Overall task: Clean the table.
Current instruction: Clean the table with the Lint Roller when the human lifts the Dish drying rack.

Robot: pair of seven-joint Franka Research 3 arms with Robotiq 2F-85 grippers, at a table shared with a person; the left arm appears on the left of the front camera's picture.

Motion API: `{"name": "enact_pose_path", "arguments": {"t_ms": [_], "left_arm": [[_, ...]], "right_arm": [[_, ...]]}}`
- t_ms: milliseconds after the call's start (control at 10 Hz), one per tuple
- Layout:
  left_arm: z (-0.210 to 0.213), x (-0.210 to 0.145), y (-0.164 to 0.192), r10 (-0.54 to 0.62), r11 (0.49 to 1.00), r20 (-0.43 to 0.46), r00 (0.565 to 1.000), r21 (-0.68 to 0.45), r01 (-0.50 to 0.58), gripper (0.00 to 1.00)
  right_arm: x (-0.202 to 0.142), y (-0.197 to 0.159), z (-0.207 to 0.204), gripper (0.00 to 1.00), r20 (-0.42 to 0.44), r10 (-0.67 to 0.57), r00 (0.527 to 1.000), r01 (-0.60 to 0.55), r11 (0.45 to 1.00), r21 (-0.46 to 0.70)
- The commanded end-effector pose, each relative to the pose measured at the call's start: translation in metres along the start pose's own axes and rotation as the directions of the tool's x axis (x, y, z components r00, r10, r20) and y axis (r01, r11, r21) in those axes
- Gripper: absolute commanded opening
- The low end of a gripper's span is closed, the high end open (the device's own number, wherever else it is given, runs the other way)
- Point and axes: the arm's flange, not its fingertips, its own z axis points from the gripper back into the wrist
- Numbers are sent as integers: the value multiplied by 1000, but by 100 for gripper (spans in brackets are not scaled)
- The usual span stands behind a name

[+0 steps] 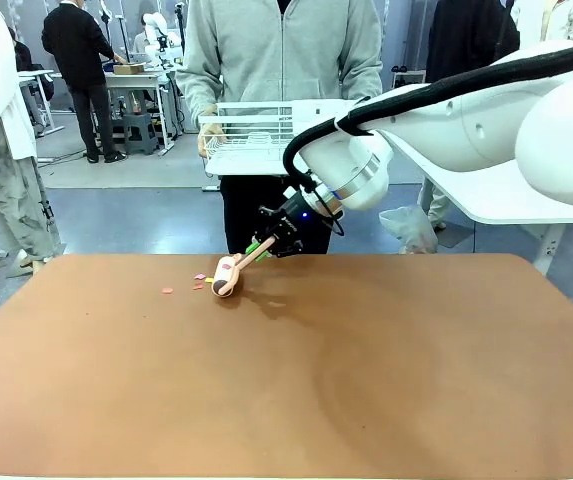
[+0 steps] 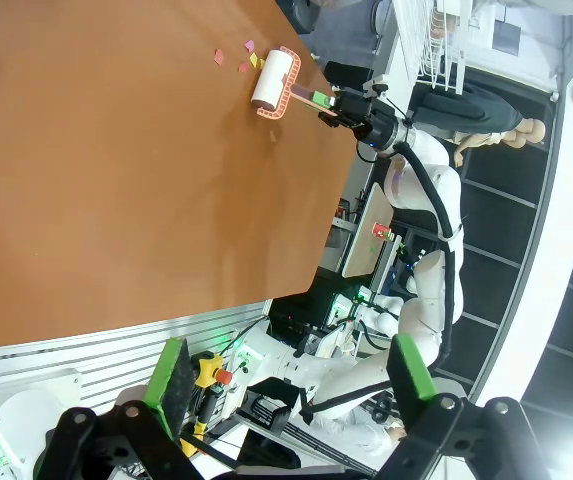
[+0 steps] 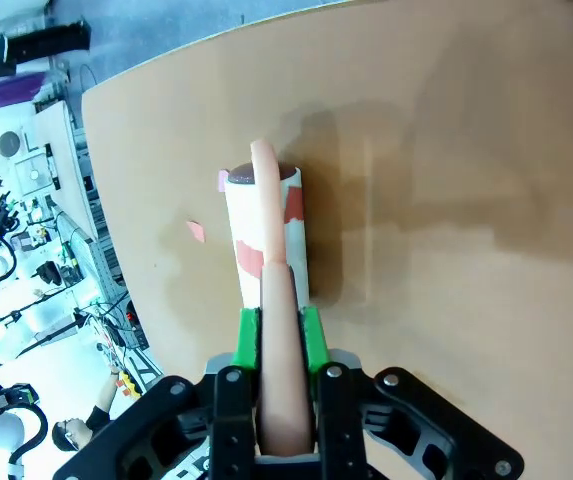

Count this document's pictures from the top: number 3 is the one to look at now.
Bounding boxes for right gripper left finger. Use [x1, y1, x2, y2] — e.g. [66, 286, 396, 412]
[53, 307, 262, 480]

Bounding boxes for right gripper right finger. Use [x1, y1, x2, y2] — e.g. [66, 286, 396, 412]
[300, 304, 525, 480]

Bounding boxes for pink handled lint roller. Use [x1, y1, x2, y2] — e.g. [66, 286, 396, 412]
[216, 139, 313, 459]

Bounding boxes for seated person with glasses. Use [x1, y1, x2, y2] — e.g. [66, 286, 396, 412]
[51, 366, 123, 454]

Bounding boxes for pink paper scrap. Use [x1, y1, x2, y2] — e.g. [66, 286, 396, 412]
[186, 218, 209, 245]

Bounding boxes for wooden top workbench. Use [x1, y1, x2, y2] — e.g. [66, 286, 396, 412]
[32, 99, 101, 242]

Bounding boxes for purple cloth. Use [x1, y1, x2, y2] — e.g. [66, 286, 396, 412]
[0, 71, 48, 114]

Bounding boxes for standing person's black legs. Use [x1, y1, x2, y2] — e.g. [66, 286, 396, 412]
[0, 16, 92, 77]

